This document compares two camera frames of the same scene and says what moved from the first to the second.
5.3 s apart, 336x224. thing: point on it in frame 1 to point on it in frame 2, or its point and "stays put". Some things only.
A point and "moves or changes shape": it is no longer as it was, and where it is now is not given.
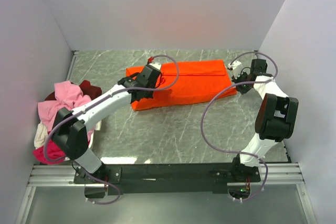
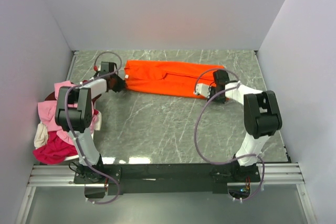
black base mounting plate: (167, 179) stays put
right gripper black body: (243, 78) to (213, 97)
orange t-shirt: (197, 80) moves or changes shape
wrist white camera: (237, 68) to (203, 89)
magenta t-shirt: (52, 151) stays put
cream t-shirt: (41, 134) stays put
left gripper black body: (149, 94) to (111, 76)
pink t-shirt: (67, 96) stays put
